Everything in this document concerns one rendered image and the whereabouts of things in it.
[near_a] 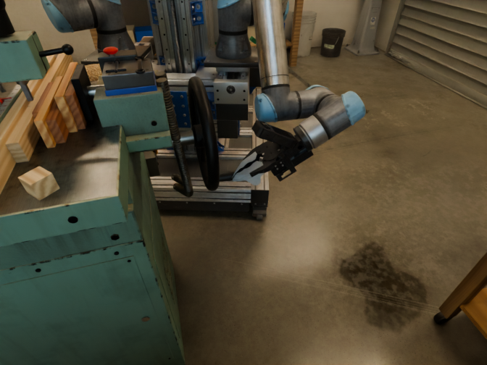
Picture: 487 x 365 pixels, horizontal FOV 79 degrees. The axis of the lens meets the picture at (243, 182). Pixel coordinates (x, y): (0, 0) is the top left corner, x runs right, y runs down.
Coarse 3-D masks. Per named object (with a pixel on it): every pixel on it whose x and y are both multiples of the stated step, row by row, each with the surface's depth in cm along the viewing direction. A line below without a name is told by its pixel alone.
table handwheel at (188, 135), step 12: (192, 84) 67; (192, 96) 80; (204, 96) 64; (192, 108) 84; (204, 108) 63; (192, 120) 86; (204, 120) 63; (180, 132) 75; (192, 132) 75; (204, 132) 63; (180, 144) 74; (204, 144) 64; (216, 144) 64; (204, 156) 85; (216, 156) 65; (204, 168) 85; (216, 168) 66; (204, 180) 81; (216, 180) 69
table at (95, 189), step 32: (96, 128) 62; (32, 160) 53; (64, 160) 53; (96, 160) 53; (64, 192) 46; (96, 192) 46; (0, 224) 43; (32, 224) 45; (64, 224) 46; (96, 224) 48
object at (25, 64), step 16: (16, 32) 55; (32, 32) 55; (0, 48) 51; (16, 48) 52; (32, 48) 53; (0, 64) 52; (16, 64) 53; (32, 64) 54; (48, 64) 59; (0, 80) 54; (16, 80) 55
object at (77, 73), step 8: (80, 64) 63; (80, 72) 60; (72, 80) 57; (80, 80) 59; (88, 80) 65; (80, 88) 58; (88, 88) 62; (80, 96) 59; (88, 96) 63; (80, 104) 60; (88, 104) 61; (88, 112) 62; (88, 120) 63
